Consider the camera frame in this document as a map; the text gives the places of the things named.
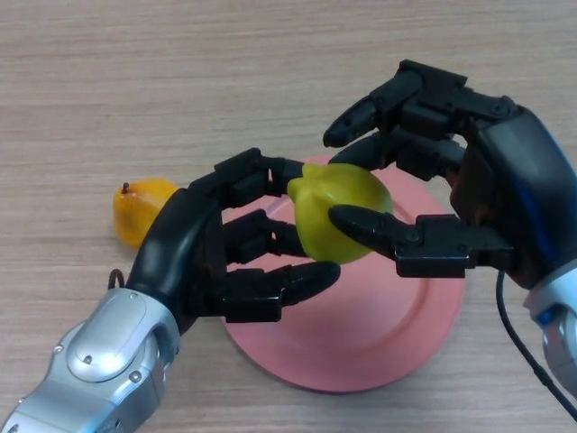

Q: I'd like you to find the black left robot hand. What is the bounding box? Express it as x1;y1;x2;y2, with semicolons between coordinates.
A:
124;146;342;337

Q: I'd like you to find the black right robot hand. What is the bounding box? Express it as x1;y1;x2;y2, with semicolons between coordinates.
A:
322;59;577;292

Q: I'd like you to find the yellow starfruit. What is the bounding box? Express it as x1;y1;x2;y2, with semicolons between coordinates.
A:
286;162;394;266

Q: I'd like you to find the pink round plate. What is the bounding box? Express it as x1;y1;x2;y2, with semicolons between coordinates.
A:
223;154;466;394

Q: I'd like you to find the orange-yellow pear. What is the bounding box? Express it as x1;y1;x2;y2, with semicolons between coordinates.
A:
111;177;179;249

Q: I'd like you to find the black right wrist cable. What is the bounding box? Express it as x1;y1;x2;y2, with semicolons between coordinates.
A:
495;269;577;423

